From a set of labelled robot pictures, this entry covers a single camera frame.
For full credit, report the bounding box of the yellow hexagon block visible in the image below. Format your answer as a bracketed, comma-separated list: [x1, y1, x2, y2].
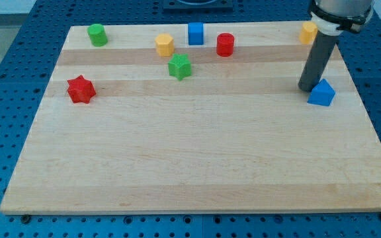
[155, 33, 175, 57]

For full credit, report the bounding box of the blue cube block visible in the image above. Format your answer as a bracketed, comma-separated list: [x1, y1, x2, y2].
[188, 22, 204, 45]

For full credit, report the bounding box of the red star block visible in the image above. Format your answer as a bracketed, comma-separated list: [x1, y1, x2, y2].
[67, 75, 96, 104]

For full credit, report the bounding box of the red cylinder block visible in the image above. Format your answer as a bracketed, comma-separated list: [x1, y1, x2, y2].
[216, 32, 235, 57]

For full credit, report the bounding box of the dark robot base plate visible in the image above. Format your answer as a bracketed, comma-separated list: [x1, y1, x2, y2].
[161, 0, 233, 10]

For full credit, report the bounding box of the wooden board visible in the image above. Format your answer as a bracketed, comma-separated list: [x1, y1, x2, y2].
[0, 21, 381, 215]

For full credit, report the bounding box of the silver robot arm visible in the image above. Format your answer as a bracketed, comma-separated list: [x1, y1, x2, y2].
[308, 0, 374, 36]

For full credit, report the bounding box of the yellow block far right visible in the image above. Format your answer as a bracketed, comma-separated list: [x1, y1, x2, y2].
[299, 21, 318, 44]

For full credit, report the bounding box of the green cylinder block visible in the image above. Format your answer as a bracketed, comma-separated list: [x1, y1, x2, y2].
[87, 23, 108, 47]

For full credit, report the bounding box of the blue pentagon block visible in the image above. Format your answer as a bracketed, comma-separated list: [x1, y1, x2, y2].
[307, 79, 335, 106]

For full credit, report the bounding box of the left black board screw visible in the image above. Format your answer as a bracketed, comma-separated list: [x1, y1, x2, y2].
[21, 214, 31, 224]

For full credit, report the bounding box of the grey cylindrical pointer rod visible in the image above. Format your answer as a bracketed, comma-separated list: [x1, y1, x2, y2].
[298, 31, 338, 92]

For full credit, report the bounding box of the green star block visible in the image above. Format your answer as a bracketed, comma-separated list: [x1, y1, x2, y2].
[168, 54, 192, 81]

